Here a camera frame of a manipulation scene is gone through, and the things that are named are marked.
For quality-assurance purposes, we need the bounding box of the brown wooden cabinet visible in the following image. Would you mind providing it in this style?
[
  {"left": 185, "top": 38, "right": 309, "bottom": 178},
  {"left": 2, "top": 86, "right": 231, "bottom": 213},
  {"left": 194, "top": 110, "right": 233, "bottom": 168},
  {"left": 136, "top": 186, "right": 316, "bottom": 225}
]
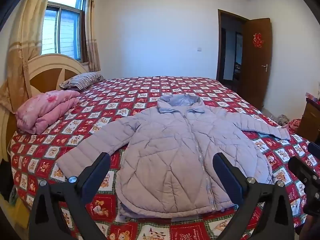
[{"left": 297, "top": 97, "right": 320, "bottom": 137}]

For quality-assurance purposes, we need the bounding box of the folded pink blanket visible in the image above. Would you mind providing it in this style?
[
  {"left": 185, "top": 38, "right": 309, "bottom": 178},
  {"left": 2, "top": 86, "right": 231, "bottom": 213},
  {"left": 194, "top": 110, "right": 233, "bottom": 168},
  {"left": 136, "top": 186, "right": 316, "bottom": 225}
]
[{"left": 15, "top": 89, "right": 81, "bottom": 135}]

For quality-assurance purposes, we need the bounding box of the cream wooden headboard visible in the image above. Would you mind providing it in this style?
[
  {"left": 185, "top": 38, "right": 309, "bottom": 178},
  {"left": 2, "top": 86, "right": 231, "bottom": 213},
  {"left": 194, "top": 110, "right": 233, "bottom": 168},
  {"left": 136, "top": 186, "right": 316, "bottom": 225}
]
[{"left": 0, "top": 53, "right": 88, "bottom": 160}]

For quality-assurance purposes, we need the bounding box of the grey patterned bundle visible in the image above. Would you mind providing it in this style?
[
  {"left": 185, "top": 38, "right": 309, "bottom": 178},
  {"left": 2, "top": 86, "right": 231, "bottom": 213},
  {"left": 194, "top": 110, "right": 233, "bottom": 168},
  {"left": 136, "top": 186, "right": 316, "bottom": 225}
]
[{"left": 274, "top": 114, "right": 290, "bottom": 127}]

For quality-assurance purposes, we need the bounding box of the dark wooden door frame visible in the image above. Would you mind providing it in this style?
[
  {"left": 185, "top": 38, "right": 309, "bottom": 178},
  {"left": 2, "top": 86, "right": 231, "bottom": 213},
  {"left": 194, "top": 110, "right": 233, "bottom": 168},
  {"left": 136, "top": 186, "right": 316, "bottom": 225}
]
[{"left": 216, "top": 9, "right": 250, "bottom": 92}]

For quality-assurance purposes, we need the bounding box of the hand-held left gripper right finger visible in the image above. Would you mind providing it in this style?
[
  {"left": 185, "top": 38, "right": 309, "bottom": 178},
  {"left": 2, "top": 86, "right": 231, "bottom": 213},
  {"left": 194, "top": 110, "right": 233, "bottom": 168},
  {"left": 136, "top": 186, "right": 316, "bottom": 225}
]
[{"left": 212, "top": 152, "right": 295, "bottom": 240}]

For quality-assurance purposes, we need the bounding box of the lilac quilted puffer jacket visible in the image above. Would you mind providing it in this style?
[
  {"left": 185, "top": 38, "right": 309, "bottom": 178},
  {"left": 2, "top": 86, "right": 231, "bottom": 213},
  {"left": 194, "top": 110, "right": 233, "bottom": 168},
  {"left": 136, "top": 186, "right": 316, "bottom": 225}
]
[{"left": 57, "top": 93, "right": 292, "bottom": 217}]

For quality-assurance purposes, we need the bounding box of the beige patterned curtain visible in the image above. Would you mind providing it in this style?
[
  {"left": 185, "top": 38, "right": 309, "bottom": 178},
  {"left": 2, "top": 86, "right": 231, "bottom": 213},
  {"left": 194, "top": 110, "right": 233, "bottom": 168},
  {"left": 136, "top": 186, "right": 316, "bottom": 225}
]
[
  {"left": 84, "top": 0, "right": 101, "bottom": 72},
  {"left": 0, "top": 0, "right": 55, "bottom": 113}
]

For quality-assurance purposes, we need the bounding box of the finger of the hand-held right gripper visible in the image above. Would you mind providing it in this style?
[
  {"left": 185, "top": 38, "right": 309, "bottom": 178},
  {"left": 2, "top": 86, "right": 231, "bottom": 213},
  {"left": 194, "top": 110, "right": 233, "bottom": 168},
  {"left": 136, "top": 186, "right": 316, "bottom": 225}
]
[
  {"left": 307, "top": 142, "right": 320, "bottom": 157},
  {"left": 287, "top": 156, "right": 320, "bottom": 188}
]

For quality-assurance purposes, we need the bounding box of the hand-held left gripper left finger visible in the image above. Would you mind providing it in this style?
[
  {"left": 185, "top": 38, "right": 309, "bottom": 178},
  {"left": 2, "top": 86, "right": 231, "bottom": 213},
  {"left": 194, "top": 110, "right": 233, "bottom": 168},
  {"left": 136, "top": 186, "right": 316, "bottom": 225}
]
[{"left": 28, "top": 152, "right": 112, "bottom": 240}]

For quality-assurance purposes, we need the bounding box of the red crumpled item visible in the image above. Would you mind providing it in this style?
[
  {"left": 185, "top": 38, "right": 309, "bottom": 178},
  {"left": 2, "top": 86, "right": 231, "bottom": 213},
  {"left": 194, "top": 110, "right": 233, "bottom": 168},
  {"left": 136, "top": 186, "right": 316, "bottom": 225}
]
[{"left": 287, "top": 119, "right": 303, "bottom": 133}]

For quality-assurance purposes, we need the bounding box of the striped pillow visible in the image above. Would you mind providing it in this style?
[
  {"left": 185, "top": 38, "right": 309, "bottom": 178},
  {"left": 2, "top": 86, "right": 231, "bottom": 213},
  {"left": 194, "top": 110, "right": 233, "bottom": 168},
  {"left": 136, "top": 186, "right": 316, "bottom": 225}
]
[{"left": 60, "top": 72, "right": 105, "bottom": 91}]

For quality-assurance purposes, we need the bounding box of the brown wooden door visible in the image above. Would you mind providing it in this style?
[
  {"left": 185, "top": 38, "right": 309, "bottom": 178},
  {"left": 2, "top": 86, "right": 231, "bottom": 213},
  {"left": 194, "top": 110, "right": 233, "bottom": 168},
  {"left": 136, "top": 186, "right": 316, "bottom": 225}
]
[{"left": 237, "top": 17, "right": 272, "bottom": 110}]

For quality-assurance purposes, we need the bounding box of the blue framed window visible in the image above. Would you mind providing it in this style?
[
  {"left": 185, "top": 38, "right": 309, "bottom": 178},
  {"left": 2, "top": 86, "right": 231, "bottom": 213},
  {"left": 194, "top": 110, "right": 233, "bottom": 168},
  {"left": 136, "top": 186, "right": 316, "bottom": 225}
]
[{"left": 40, "top": 0, "right": 87, "bottom": 62}]

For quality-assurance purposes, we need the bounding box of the red checkered printed bedspread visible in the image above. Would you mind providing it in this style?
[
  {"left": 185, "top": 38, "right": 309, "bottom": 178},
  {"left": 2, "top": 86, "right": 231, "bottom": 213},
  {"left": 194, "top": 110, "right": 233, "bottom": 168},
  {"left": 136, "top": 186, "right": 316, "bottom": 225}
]
[{"left": 7, "top": 76, "right": 320, "bottom": 240}]

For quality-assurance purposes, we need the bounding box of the person's right forearm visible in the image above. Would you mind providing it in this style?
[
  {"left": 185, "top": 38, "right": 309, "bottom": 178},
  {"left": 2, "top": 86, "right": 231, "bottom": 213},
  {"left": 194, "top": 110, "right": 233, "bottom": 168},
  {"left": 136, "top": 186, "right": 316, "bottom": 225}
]
[{"left": 297, "top": 214, "right": 320, "bottom": 240}]

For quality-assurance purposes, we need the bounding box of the red paper door decoration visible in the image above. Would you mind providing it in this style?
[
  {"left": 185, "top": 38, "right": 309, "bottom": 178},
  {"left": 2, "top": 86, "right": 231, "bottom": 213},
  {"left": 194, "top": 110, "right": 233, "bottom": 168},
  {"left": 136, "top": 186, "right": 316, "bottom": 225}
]
[{"left": 252, "top": 32, "right": 265, "bottom": 48}]

